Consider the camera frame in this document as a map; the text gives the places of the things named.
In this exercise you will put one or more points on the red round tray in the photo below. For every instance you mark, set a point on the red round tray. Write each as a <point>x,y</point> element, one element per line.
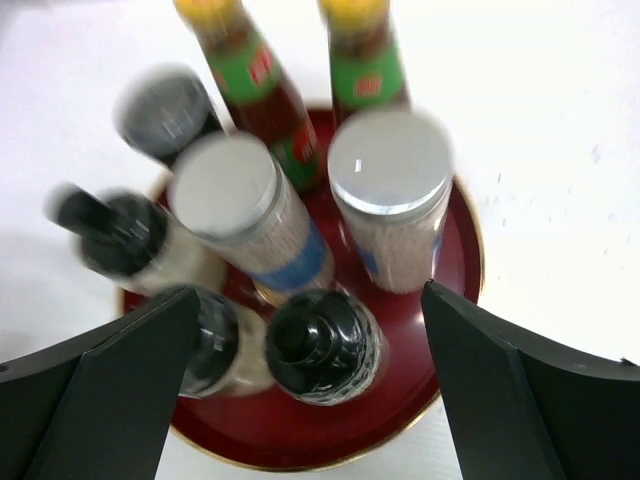
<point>272,430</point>

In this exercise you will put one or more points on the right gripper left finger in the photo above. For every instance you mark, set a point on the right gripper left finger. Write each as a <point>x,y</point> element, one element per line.
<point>99,405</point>

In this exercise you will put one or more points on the silver-lid spice jar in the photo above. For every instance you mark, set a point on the silver-lid spice jar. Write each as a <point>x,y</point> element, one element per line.
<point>229,191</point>
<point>390,172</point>

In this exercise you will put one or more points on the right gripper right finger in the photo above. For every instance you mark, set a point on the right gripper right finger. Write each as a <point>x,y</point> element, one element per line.
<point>522,406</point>

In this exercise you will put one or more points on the dark-cap grinder jar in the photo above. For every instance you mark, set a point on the dark-cap grinder jar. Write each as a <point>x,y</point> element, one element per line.
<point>135,242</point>
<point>163,111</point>
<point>229,358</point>

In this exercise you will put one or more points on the sauce bottle yellow cap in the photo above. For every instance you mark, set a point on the sauce bottle yellow cap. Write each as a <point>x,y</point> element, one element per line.
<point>366,69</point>
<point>255,88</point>

